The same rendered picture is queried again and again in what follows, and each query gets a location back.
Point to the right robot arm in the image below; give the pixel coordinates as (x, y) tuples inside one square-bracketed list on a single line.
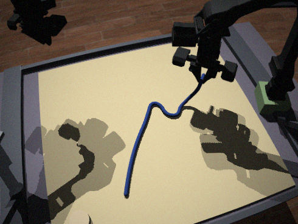
[(218, 16)]

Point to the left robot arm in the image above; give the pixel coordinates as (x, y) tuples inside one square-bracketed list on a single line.
[(44, 5)]

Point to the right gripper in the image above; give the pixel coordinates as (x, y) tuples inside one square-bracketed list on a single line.
[(206, 60)]

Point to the blue rope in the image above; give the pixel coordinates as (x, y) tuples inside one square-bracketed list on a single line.
[(128, 176)]

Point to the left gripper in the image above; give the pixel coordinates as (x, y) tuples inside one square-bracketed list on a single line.
[(34, 24)]

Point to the cream work mat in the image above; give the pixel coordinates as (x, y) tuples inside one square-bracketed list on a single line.
[(216, 156)]

